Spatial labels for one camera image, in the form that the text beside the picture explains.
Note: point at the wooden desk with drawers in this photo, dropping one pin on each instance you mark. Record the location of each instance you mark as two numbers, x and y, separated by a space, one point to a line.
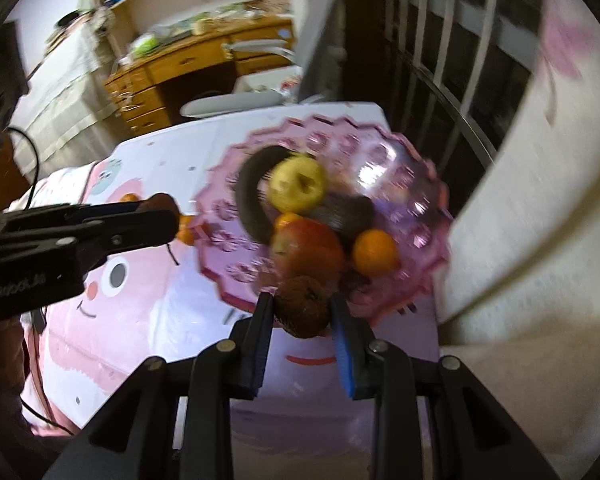
180 70

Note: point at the orange tangerine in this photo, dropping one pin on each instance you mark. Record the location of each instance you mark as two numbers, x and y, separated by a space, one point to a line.
375 252
186 235
286 220
129 197

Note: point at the dark green avocado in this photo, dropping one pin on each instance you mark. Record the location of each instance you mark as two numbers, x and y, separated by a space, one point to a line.
347 215

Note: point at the white box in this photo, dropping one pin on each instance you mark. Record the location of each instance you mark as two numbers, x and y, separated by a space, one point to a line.
265 82

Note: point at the floral quilt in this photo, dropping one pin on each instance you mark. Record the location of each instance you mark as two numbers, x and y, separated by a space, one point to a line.
60 187

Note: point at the pink plastic fruit bowl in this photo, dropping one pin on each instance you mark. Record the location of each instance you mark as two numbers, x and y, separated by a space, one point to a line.
405 185

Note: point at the green tissue pack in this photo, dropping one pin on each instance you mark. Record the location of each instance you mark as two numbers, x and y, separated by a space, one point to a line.
144 45

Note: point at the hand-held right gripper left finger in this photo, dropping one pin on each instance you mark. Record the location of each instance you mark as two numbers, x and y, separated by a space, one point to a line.
257 345

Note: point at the white floral curtain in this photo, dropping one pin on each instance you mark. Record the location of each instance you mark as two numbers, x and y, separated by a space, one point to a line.
545 260

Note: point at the dark overripe banana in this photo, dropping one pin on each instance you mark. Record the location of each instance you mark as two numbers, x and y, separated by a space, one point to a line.
250 195

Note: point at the red apple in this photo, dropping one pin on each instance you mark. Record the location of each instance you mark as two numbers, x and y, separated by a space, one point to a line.
307 252

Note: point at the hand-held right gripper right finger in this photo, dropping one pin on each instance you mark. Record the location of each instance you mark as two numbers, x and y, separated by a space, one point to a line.
345 355

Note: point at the pink blanket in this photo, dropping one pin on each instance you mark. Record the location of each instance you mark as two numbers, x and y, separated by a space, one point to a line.
45 375

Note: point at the cartoon printed tablecloth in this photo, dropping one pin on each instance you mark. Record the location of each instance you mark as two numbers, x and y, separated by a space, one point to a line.
170 320

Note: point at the lace-covered cabinet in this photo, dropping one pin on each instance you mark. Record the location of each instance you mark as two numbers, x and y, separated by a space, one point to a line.
55 95

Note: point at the grey office chair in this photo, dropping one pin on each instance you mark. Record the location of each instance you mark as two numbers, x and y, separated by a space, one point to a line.
325 35

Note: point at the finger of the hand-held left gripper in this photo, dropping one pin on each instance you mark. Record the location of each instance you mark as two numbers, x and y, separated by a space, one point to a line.
80 211
130 232

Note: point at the metal window grille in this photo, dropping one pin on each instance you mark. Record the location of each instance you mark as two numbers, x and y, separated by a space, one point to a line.
445 60

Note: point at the yellow apple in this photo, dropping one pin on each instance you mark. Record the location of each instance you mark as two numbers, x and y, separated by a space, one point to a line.
297 185

